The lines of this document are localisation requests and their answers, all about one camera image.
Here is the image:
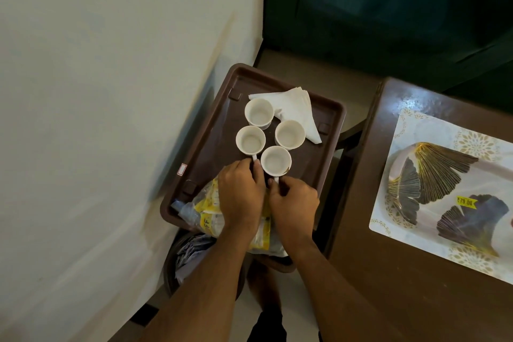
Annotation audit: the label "person's left hand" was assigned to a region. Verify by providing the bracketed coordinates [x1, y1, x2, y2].
[218, 158, 266, 235]

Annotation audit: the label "crumpled paper waste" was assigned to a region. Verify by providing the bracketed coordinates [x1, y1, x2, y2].
[175, 234, 218, 283]

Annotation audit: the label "leaf print placemat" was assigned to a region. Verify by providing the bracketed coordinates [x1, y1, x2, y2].
[369, 108, 513, 286]

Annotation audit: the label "person's left forearm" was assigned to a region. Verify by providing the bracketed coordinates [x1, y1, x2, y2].
[138, 227, 259, 342]

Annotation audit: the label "dark brown wooden table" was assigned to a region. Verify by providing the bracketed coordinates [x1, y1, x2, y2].
[324, 77, 513, 342]

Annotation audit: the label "dark green sofa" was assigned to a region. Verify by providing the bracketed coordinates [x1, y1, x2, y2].
[262, 0, 513, 115]

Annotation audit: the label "person's right hand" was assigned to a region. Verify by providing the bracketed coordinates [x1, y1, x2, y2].
[267, 176, 320, 249]

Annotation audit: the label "person's leg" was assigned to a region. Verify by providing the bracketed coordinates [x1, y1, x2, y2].
[246, 261, 287, 314]

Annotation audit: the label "person's black shorts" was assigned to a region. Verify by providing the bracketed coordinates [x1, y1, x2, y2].
[246, 310, 288, 342]

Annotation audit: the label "brown plastic tray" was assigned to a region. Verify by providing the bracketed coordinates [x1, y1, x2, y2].
[160, 63, 347, 274]

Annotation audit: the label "white cup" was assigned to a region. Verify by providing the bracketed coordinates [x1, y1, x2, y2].
[261, 146, 292, 184]
[244, 98, 275, 130]
[236, 125, 267, 162]
[274, 120, 306, 151]

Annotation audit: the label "dark waste bin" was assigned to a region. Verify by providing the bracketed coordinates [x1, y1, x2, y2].
[164, 230, 247, 299]

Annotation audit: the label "white paper napkins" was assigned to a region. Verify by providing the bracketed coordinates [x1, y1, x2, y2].
[248, 87, 322, 145]

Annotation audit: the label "person's right forearm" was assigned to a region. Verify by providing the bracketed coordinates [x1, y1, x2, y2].
[285, 238, 406, 342]

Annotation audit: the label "yellow and clear plastic packet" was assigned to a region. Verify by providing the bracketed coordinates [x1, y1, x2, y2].
[172, 177, 287, 257]

